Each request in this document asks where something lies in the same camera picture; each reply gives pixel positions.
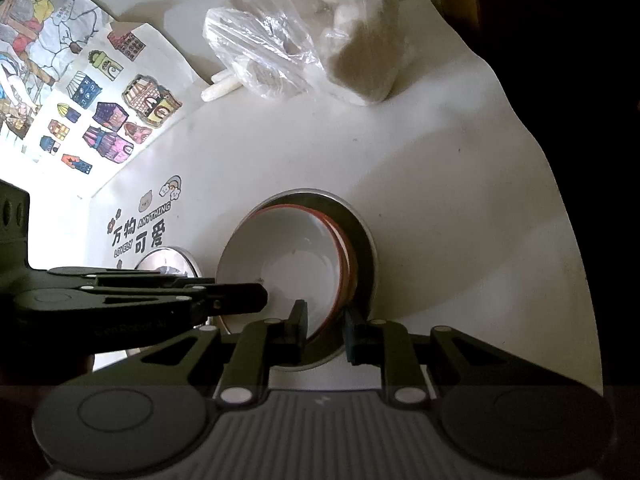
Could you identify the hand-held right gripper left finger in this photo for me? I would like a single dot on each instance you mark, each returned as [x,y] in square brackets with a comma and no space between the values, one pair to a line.
[298,325]

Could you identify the cartoon wall poster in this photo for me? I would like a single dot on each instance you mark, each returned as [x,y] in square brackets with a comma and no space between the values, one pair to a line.
[40,60]

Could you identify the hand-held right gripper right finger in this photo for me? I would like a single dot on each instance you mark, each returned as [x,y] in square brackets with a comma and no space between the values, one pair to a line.
[352,340]

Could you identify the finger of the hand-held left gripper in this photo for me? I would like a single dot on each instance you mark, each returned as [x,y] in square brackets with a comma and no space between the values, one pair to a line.
[240,299]

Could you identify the white bowl with red rim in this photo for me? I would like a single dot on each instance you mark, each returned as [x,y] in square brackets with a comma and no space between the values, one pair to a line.
[350,260]
[280,255]

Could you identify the stainless steel plate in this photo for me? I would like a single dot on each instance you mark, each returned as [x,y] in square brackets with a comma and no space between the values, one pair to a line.
[165,257]

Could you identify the white cylindrical stick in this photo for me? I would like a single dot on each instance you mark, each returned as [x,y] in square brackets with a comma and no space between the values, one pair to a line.
[220,89]

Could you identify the black lettering cartoon sticker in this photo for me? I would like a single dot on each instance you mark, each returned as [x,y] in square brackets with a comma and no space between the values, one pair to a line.
[145,225]

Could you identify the white foam block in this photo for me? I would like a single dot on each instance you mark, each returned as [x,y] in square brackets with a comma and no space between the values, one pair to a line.
[360,70]

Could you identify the stainless steel bowl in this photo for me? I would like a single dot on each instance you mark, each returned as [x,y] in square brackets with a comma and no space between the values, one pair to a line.
[362,260]

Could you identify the colourful house wall stickers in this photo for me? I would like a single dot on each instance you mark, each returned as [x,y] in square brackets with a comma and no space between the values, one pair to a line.
[107,130]

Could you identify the clear plastic bag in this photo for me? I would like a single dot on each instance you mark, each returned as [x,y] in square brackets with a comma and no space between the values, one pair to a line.
[260,40]

